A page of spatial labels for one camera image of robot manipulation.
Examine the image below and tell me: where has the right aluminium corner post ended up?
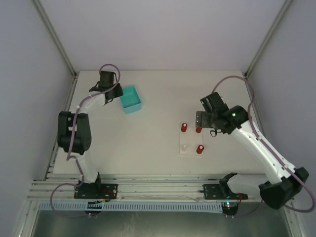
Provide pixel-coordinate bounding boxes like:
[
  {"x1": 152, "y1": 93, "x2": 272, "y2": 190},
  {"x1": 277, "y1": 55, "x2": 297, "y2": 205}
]
[{"x1": 243, "y1": 0, "x2": 292, "y2": 79}]

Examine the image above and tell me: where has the long red spring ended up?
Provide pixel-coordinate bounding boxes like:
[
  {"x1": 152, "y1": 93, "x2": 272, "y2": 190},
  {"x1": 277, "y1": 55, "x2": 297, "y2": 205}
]
[{"x1": 180, "y1": 123, "x2": 188, "y2": 133}]

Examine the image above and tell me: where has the aluminium rail frame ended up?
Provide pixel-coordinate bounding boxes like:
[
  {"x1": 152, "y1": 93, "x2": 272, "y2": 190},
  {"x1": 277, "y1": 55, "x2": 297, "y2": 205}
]
[{"x1": 26, "y1": 71, "x2": 294, "y2": 203}]

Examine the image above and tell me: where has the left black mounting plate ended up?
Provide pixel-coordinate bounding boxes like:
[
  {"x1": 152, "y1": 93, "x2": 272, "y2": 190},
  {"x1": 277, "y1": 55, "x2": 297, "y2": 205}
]
[{"x1": 74, "y1": 183, "x2": 118, "y2": 199}]

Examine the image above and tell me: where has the aluminium corner post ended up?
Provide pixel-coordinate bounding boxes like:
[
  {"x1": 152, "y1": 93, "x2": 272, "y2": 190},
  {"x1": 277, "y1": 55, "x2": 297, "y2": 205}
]
[
  {"x1": 33, "y1": 0, "x2": 78, "y2": 78},
  {"x1": 243, "y1": 0, "x2": 292, "y2": 79}
]

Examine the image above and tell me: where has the white slotted cable duct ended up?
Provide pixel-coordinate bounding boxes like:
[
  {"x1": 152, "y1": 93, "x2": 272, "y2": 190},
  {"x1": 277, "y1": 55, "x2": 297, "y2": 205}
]
[{"x1": 39, "y1": 201, "x2": 222, "y2": 213}]

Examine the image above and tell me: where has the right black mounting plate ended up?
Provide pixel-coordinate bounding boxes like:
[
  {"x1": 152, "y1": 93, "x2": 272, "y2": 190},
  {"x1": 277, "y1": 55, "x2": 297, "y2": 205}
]
[{"x1": 200, "y1": 184, "x2": 248, "y2": 200}]

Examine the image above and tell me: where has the teal plastic bin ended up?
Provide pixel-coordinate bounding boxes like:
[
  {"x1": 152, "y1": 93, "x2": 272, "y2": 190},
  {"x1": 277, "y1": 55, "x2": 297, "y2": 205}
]
[{"x1": 120, "y1": 85, "x2": 142, "y2": 114}]

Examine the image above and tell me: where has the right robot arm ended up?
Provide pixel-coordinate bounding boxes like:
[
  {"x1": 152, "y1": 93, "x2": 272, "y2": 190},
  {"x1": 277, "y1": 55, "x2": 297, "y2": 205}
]
[{"x1": 196, "y1": 92, "x2": 309, "y2": 210}]

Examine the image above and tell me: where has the short red spring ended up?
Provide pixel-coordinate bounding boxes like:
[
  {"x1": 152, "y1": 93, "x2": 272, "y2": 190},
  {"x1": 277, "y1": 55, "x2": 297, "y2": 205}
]
[{"x1": 196, "y1": 145, "x2": 204, "y2": 155}]

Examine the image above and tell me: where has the white peg base plate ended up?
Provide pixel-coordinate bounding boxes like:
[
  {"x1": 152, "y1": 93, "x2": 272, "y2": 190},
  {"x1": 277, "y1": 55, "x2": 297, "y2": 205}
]
[{"x1": 179, "y1": 127, "x2": 204, "y2": 156}]

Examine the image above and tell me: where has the left aluminium corner post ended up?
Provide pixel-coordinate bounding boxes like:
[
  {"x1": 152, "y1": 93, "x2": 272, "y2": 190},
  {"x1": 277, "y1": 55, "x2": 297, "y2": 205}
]
[{"x1": 33, "y1": 0, "x2": 78, "y2": 78}]

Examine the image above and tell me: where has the black mounting plate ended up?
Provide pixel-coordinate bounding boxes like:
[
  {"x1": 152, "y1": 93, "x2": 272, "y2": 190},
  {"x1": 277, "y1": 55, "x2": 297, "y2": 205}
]
[
  {"x1": 74, "y1": 183, "x2": 118, "y2": 199},
  {"x1": 200, "y1": 184, "x2": 248, "y2": 200}
]

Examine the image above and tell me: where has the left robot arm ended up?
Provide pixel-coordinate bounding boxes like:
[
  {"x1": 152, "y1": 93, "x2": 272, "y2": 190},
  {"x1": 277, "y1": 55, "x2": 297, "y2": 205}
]
[{"x1": 57, "y1": 71, "x2": 123, "y2": 201}]

